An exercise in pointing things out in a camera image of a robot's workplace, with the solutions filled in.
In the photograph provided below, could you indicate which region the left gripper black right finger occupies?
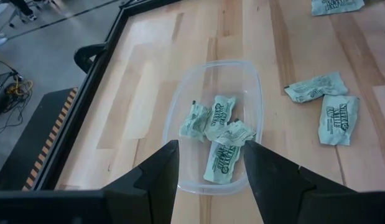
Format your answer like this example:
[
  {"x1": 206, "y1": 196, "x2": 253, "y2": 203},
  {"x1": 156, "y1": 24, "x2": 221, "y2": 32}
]
[{"x1": 243, "y1": 140, "x2": 361, "y2": 224}]

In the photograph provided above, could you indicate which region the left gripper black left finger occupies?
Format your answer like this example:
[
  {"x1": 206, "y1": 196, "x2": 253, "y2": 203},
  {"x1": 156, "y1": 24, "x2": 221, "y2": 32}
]
[{"x1": 101, "y1": 139, "x2": 180, "y2": 224}]

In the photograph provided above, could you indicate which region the green stevia sweetener packet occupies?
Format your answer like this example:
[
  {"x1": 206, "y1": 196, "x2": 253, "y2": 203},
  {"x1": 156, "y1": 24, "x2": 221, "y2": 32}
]
[
  {"x1": 205, "y1": 95, "x2": 236, "y2": 138},
  {"x1": 311, "y1": 0, "x2": 366, "y2": 17},
  {"x1": 212, "y1": 119, "x2": 257, "y2": 147},
  {"x1": 318, "y1": 95, "x2": 360, "y2": 146},
  {"x1": 203, "y1": 141, "x2": 243, "y2": 185},
  {"x1": 284, "y1": 72, "x2": 349, "y2": 104},
  {"x1": 179, "y1": 100, "x2": 213, "y2": 143}
]

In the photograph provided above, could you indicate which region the clear bag of bills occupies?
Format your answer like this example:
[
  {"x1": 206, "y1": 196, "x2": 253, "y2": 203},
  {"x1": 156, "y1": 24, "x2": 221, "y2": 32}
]
[{"x1": 162, "y1": 59, "x2": 264, "y2": 196}]

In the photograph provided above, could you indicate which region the black hazard-striped floor mat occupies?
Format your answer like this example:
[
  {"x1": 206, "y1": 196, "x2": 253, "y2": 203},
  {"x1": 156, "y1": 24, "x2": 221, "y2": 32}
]
[{"x1": 0, "y1": 87, "x2": 78, "y2": 191}]

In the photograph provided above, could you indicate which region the person's leg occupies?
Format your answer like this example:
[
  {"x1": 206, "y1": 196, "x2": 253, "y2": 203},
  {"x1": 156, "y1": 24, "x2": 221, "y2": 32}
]
[{"x1": 8, "y1": 0, "x2": 38, "y2": 22}]

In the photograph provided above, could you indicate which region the black aluminium table frame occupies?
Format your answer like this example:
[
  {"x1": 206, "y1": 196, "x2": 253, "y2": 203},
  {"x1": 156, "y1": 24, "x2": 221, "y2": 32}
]
[{"x1": 32, "y1": 0, "x2": 183, "y2": 191}]

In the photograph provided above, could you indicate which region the yellow cable coil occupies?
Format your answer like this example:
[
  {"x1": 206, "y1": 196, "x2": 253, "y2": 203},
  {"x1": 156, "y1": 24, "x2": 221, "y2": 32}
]
[{"x1": 5, "y1": 75, "x2": 34, "y2": 97}]

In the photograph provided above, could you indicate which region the black floor cable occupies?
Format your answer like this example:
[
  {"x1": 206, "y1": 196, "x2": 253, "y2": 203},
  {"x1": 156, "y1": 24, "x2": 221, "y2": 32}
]
[{"x1": 0, "y1": 57, "x2": 34, "y2": 138}]

